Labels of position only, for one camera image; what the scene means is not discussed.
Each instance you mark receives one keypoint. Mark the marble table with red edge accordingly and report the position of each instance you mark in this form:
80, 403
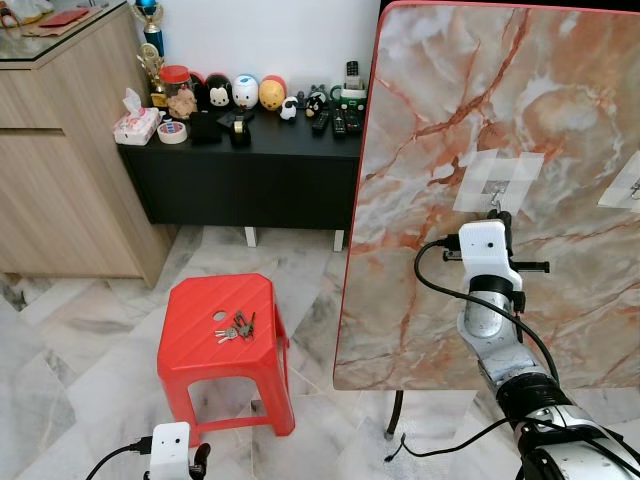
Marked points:
450, 300

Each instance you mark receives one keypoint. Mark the white tape roll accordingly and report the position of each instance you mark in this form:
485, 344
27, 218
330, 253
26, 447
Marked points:
172, 133

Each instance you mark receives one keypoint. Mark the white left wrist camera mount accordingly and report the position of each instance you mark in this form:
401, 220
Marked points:
170, 448

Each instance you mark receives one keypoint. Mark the small gold trophy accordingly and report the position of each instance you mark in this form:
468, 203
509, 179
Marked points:
153, 78

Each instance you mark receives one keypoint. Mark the blue ball trophy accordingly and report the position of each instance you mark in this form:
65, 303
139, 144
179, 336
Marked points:
150, 15

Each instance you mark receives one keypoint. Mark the slim black remote control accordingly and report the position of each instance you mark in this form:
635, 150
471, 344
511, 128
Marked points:
320, 122

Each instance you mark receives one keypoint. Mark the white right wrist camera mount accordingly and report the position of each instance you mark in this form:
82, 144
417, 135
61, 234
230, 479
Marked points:
487, 250

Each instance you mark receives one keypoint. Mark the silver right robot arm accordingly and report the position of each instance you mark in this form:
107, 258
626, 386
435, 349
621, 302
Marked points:
520, 380

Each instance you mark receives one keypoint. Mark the flat black box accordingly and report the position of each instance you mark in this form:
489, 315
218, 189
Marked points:
206, 128

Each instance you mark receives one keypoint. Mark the silver key bunch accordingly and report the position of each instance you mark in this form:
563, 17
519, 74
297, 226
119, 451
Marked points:
238, 328

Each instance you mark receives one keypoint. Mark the light wooden cabinet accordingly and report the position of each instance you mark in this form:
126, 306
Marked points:
70, 170

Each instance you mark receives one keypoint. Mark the white round plush toy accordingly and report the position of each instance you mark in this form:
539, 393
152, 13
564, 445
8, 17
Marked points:
246, 92

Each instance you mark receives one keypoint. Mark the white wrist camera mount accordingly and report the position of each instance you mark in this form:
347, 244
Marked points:
487, 250
170, 448

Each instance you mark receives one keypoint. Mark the black mouse plush toy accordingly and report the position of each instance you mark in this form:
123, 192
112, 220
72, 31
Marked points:
219, 93

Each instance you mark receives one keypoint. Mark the clear jar red lid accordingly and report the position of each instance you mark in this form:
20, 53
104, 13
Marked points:
176, 90

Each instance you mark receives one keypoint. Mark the green stand with phone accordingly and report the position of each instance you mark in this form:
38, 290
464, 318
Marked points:
351, 88

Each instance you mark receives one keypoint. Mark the pink tissue pack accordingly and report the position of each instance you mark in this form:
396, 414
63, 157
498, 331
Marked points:
137, 122

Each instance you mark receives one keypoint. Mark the black tape dispenser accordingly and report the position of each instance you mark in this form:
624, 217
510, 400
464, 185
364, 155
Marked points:
240, 132

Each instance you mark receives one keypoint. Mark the black TV console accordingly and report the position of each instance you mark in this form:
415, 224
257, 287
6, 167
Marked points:
250, 180

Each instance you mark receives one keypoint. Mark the small panda figure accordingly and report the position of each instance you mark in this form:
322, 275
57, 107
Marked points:
289, 109

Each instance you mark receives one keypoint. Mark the small black white figure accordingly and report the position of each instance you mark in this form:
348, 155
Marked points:
316, 103

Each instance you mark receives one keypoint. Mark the clear adhesive metal hook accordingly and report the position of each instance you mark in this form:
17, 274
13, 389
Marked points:
497, 180
625, 180

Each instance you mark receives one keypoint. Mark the wide black remote control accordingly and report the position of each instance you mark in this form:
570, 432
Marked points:
347, 123

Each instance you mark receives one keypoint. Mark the flat red box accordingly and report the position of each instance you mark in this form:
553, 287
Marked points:
65, 17

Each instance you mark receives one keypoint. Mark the yellow round plush toy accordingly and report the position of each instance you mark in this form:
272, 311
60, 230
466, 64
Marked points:
272, 94

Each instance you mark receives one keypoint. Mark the red plastic stool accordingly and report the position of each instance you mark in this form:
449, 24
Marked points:
210, 300

